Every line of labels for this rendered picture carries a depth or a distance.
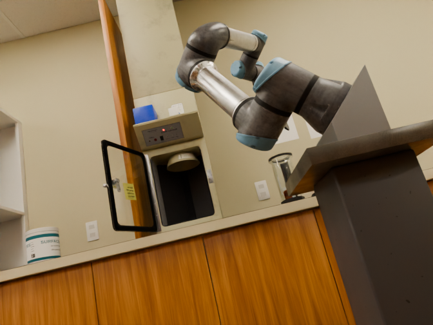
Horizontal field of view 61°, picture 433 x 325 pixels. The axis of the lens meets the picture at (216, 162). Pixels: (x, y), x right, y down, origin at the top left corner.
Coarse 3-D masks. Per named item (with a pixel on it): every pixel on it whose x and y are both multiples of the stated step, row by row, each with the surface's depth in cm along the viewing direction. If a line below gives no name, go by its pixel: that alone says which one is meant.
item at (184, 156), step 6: (174, 156) 189; (180, 156) 188; (186, 156) 188; (192, 156) 190; (168, 162) 191; (174, 162) 187; (180, 162) 201; (186, 162) 202; (192, 162) 200; (198, 162) 196; (168, 168) 195; (174, 168) 200; (180, 168) 202; (186, 168) 202
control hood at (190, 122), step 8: (192, 112) 179; (160, 120) 179; (168, 120) 180; (176, 120) 180; (184, 120) 181; (192, 120) 181; (136, 128) 180; (144, 128) 180; (184, 128) 183; (192, 128) 183; (200, 128) 184; (184, 136) 184; (192, 136) 185; (200, 136) 186; (144, 144) 184; (160, 144) 185; (168, 144) 187
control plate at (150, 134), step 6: (162, 126) 181; (168, 126) 181; (174, 126) 181; (180, 126) 182; (144, 132) 181; (150, 132) 181; (156, 132) 182; (162, 132) 182; (168, 132) 182; (174, 132) 183; (180, 132) 183; (144, 138) 182; (150, 138) 183; (156, 138) 183; (168, 138) 184; (174, 138) 184; (180, 138) 185; (150, 144) 184
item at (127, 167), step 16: (112, 160) 160; (128, 160) 171; (112, 176) 156; (128, 176) 167; (144, 176) 179; (128, 192) 163; (144, 192) 174; (128, 208) 159; (144, 208) 170; (112, 224) 147; (128, 224) 155; (144, 224) 165
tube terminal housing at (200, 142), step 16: (160, 96) 196; (176, 96) 195; (192, 96) 195; (160, 112) 193; (176, 144) 187; (192, 144) 187; (160, 160) 194; (208, 160) 184; (160, 224) 176; (176, 224) 175; (192, 224) 175
